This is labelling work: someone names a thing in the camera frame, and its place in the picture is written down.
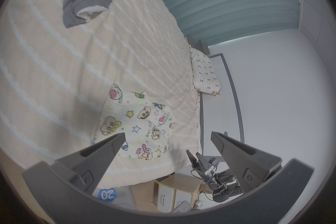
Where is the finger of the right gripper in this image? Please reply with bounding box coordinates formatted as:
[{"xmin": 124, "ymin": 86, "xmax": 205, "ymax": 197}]
[
  {"xmin": 186, "ymin": 150, "xmax": 197, "ymax": 167},
  {"xmin": 197, "ymin": 153, "xmax": 211, "ymax": 169}
]

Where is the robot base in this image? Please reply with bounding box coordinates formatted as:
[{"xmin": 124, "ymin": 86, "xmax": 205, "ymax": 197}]
[{"xmin": 92, "ymin": 186, "xmax": 138, "ymax": 211}]

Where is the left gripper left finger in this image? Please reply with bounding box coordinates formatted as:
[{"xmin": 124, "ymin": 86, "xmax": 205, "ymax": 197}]
[{"xmin": 54, "ymin": 132, "xmax": 126, "ymax": 195}]

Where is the white printed pyjama top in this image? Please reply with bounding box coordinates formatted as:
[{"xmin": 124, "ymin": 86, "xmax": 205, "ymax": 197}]
[{"xmin": 92, "ymin": 83, "xmax": 177, "ymax": 160}]

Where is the white printed pillow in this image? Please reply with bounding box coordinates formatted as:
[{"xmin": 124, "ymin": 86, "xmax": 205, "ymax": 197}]
[{"xmin": 190, "ymin": 48, "xmax": 221, "ymax": 96}]

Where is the bed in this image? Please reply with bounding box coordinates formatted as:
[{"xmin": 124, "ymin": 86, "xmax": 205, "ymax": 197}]
[{"xmin": 0, "ymin": 0, "xmax": 246, "ymax": 189}]

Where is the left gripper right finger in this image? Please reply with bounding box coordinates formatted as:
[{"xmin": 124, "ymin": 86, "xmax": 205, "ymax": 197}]
[{"xmin": 211, "ymin": 131, "xmax": 282, "ymax": 194}]

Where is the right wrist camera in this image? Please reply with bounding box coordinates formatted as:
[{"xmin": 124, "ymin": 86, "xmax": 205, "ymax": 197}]
[{"xmin": 208, "ymin": 157, "xmax": 220, "ymax": 170}]

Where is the white wooden bedside table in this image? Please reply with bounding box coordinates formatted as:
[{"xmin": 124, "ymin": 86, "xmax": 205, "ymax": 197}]
[{"xmin": 153, "ymin": 174, "xmax": 204, "ymax": 214}]

